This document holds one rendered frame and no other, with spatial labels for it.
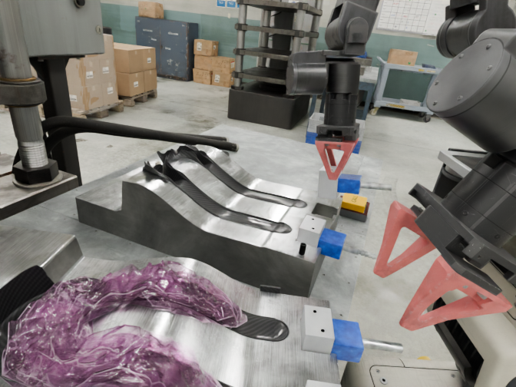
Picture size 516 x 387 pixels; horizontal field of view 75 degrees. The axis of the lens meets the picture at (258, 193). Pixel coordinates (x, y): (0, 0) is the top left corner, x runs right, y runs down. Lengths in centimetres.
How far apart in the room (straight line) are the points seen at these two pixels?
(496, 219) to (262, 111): 441
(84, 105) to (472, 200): 427
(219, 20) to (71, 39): 657
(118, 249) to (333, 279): 41
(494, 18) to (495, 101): 48
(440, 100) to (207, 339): 34
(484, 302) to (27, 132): 95
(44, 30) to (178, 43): 645
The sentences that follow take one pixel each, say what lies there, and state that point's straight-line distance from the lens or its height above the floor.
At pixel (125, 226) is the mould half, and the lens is 71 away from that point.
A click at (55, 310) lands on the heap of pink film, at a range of 47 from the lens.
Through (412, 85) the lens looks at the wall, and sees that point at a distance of 706.
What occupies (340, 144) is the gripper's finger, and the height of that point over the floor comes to 104.
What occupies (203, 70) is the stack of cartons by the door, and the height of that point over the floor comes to 27.
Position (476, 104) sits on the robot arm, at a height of 118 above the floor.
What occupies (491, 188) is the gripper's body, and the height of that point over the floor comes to 112.
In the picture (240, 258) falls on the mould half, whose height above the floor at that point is 85.
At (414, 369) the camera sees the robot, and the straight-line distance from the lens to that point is 131.
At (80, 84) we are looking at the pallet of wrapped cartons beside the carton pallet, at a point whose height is 42.
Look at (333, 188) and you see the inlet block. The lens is 65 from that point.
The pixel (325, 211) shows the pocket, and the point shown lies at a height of 88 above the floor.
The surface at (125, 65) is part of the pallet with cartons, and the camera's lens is 512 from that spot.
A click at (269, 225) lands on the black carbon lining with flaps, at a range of 63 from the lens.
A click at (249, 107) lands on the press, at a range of 470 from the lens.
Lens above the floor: 121
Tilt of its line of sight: 26 degrees down
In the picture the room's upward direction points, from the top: 7 degrees clockwise
